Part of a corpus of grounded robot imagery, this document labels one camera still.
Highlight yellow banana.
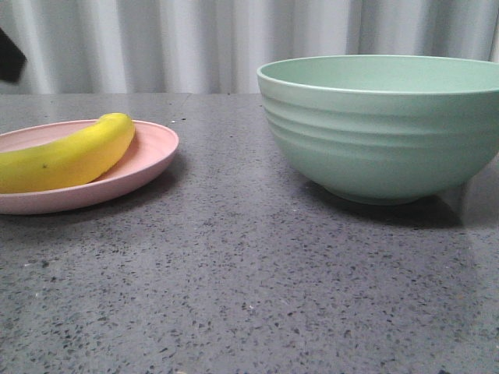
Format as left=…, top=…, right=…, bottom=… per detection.
left=1, top=113, right=135, bottom=193

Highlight green ribbed bowl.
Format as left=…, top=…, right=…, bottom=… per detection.
left=257, top=55, right=498, bottom=205

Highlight pink plate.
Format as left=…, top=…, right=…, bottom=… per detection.
left=1, top=119, right=179, bottom=215

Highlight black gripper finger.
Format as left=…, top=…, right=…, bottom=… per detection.
left=0, top=30, right=27, bottom=83

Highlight white pleated curtain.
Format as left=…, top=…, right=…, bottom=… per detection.
left=1, top=1, right=498, bottom=94

